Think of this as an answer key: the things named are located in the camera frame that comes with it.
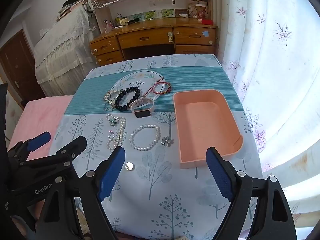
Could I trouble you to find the wooden desk hutch shelf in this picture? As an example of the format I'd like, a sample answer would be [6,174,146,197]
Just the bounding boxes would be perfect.
[86,0,213,28]

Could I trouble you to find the brown wooden door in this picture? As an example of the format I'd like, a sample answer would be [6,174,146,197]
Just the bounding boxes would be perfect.
[0,29,45,109]

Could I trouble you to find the white pearl necklace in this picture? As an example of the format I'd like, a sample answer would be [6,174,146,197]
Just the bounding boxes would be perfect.
[105,114,127,151]

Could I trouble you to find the tree print tablecloth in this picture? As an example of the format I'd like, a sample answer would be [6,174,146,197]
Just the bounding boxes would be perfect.
[49,54,263,240]

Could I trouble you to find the wooden desk with drawers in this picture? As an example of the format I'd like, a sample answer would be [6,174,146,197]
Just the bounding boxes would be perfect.
[89,17,218,67]

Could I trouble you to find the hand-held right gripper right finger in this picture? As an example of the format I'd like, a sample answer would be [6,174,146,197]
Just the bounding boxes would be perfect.
[205,147,298,240]

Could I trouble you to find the floral paper cup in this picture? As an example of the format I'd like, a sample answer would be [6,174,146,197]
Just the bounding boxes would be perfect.
[196,4,208,22]

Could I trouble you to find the brown cardboard box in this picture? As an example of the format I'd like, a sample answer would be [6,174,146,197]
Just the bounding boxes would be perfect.
[173,89,244,170]

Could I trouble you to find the red string bracelet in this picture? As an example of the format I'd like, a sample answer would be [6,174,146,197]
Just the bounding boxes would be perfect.
[142,77,173,98]

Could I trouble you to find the pink smartwatch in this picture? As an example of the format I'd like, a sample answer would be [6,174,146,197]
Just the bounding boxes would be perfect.
[128,96,156,118]

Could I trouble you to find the white leaf print curtain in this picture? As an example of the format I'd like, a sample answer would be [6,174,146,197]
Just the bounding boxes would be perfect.
[212,0,320,240]

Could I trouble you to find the green grape picture strip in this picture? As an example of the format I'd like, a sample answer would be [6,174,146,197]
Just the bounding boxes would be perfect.
[136,9,174,20]

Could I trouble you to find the white lace furniture cover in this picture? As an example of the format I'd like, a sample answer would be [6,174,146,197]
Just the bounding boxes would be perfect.
[34,1,102,97]

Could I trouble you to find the silver crystal bracelet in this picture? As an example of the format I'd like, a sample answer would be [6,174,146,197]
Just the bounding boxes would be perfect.
[103,89,123,112]

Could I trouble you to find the pile of books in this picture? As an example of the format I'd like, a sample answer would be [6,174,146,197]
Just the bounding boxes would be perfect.
[56,0,88,20]

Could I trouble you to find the white pearl bracelet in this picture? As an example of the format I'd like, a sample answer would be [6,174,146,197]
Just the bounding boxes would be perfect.
[129,124,161,152]

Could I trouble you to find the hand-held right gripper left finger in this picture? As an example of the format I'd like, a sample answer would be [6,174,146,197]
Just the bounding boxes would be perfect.
[35,146,126,240]

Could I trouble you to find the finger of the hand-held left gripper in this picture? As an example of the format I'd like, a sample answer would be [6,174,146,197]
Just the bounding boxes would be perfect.
[8,131,52,161]
[23,135,88,178]

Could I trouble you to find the pink blanket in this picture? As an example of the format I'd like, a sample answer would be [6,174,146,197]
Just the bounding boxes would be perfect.
[5,95,74,155]

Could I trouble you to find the black bead bracelet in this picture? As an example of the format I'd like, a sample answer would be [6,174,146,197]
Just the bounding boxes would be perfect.
[114,86,142,112]

